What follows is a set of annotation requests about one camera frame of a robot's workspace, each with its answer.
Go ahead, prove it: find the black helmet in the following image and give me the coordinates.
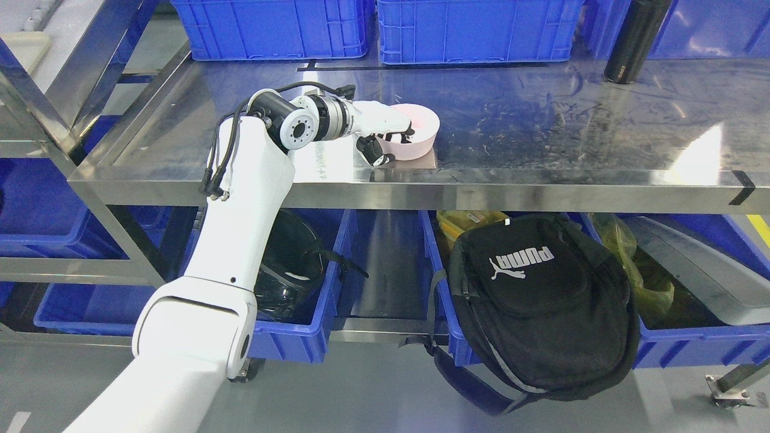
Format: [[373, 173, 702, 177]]
[[254, 209, 369, 323]]

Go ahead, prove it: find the blue crate top left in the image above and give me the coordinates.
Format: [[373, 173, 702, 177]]
[[171, 1, 375, 61]]

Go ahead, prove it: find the blue bin behind backpack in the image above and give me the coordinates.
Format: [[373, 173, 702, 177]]
[[425, 213, 769, 368]]

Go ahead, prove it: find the pink bowl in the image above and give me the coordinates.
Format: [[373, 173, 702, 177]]
[[377, 103, 440, 160]]

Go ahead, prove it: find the steel shelf rack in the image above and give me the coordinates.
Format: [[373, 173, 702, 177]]
[[2, 1, 768, 287]]

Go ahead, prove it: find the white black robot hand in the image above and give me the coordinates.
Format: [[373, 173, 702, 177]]
[[347, 100, 415, 167]]

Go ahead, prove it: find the yellow package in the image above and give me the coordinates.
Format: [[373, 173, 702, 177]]
[[436, 209, 508, 245]]

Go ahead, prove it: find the grey plastic lid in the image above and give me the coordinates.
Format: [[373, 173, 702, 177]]
[[625, 216, 769, 326]]

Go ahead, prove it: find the cream tray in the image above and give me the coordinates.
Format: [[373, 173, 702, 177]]
[[1, 32, 52, 76]]

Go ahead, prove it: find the blue crate top middle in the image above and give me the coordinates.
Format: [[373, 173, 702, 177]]
[[377, 1, 585, 65]]

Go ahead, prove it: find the black water bottle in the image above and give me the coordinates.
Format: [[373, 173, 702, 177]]
[[604, 1, 671, 85]]

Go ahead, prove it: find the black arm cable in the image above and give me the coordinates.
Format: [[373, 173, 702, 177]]
[[200, 81, 357, 201]]

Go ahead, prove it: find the blue crate top right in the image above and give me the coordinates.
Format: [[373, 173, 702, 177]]
[[581, 1, 769, 60]]

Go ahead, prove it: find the blue bin far left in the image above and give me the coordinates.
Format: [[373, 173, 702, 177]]
[[1, 115, 195, 260]]

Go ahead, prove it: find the black Puma backpack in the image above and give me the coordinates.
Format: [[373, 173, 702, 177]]
[[401, 213, 641, 416]]

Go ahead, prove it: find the blue bin with helmet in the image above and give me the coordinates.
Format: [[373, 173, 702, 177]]
[[180, 208, 357, 365]]

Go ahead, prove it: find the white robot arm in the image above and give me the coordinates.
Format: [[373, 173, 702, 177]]
[[66, 90, 374, 432]]

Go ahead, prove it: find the yellow plastic bag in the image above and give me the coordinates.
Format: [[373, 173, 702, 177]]
[[588, 213, 676, 327]]

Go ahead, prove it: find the blue bin lower left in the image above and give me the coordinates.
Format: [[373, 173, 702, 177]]
[[32, 283, 156, 337]]

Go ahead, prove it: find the blue crate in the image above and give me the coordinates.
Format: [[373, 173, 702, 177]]
[[377, 1, 585, 65], [171, 1, 375, 61], [581, 1, 769, 60]]

